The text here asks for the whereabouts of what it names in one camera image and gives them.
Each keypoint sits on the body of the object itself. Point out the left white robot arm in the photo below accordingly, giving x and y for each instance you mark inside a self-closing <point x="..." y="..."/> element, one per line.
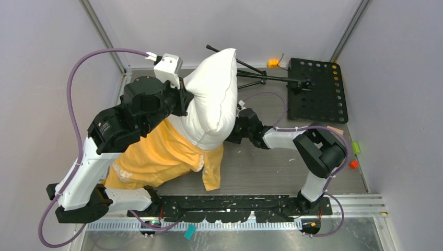
<point x="81" y="196"/>

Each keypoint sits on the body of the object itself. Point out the wooden block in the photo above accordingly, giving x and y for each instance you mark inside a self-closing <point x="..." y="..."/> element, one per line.
<point x="339" y="131"/>

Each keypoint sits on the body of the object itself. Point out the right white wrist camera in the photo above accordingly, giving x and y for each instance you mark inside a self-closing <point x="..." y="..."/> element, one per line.
<point x="240" y="105"/>

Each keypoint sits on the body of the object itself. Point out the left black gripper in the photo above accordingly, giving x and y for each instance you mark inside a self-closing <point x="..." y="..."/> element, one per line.
<point x="183" y="95"/>

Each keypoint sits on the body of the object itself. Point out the orange tape roll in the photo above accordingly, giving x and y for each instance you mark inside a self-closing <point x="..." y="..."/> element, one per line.
<point x="273" y="63"/>

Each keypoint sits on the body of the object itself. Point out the yellow printed pillowcase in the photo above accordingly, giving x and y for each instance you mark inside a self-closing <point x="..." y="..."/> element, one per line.
<point x="162" y="156"/>

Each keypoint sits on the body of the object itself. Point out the black perforated metal plate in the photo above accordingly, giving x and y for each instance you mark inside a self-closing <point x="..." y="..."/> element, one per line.
<point x="316" y="91"/>

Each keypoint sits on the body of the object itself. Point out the green block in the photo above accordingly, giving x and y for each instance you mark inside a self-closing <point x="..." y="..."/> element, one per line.
<point x="355" y="147"/>

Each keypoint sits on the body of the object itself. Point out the teal tape piece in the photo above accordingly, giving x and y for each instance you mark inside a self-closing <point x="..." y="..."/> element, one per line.
<point x="190" y="232"/>

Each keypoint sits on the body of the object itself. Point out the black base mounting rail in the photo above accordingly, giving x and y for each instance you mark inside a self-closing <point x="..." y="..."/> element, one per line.
<point x="233" y="208"/>

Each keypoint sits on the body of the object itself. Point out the white pillow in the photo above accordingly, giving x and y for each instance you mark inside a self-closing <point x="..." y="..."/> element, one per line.
<point x="212" y="111"/>

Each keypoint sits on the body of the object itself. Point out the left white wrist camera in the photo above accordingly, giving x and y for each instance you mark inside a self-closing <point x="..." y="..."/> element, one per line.
<point x="166" y="59"/>

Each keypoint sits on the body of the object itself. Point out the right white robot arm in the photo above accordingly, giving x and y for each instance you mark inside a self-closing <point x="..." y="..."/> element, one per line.
<point x="323" y="150"/>

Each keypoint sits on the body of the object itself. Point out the black folded tripod stand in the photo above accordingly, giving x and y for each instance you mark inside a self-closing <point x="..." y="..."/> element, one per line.
<point x="262" y="77"/>

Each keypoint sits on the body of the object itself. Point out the red block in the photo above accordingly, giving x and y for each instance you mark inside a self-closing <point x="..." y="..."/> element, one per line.
<point x="354" y="164"/>

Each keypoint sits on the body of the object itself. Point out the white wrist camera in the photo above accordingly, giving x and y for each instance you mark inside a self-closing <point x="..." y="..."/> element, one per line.
<point x="166" y="59"/>
<point x="240" y="105"/>

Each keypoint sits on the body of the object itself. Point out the white slotted cable duct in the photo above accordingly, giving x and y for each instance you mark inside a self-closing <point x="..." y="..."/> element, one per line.
<point x="249" y="225"/>

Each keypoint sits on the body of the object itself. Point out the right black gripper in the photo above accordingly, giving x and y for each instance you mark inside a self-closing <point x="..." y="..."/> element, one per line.
<point x="232" y="137"/>

